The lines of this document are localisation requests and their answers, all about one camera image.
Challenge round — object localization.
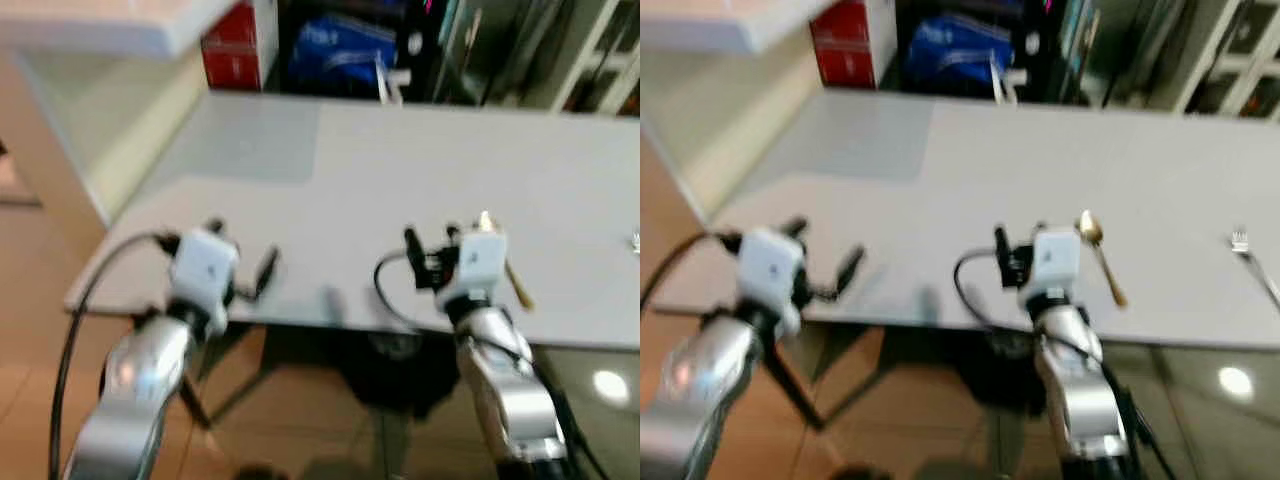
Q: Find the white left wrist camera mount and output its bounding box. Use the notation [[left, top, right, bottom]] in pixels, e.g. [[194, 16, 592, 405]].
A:
[[738, 228, 809, 309], [168, 230, 241, 307]]

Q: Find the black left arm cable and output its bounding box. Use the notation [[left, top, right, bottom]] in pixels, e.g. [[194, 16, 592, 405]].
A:
[[640, 230, 747, 313], [48, 230, 183, 480]]

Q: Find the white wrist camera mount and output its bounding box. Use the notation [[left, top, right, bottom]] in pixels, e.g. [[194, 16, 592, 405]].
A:
[[437, 230, 508, 311], [168, 230, 241, 307], [738, 228, 809, 309], [1018, 228, 1083, 311]]

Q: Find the white counter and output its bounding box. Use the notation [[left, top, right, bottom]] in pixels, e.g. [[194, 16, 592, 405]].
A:
[[640, 0, 843, 227], [0, 0, 243, 237]]

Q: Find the blue bag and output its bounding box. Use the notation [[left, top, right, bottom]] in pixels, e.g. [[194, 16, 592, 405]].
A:
[[904, 12, 1017, 100], [287, 12, 402, 100]]

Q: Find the white shelf cabinet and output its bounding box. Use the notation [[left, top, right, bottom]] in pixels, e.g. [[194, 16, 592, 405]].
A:
[[520, 0, 641, 117], [1168, 0, 1280, 120]]

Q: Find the red cardboard box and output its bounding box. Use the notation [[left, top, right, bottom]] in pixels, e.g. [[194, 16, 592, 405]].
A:
[[200, 0, 280, 92], [809, 0, 899, 90]]

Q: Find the gold spoon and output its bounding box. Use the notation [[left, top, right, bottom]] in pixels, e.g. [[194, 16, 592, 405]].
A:
[[1075, 209, 1130, 310], [476, 210, 537, 312]]

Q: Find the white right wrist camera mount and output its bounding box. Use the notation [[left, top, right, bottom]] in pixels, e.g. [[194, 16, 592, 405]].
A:
[[437, 230, 508, 311], [1018, 228, 1083, 311]]

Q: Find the black table leg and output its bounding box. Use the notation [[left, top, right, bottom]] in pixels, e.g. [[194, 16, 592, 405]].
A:
[[758, 328, 833, 433], [178, 326, 263, 433]]

